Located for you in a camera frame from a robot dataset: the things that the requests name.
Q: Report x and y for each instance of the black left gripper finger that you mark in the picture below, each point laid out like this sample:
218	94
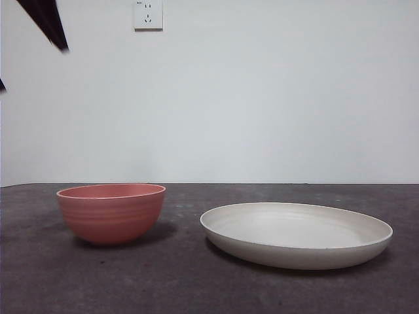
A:
2	86
46	19

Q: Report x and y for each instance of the red ribbed bowl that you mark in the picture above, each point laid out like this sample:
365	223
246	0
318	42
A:
111	216

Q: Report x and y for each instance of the white round plate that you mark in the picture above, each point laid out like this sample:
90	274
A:
294	248

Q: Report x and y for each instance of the white wall power socket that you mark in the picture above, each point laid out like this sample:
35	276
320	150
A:
148	16

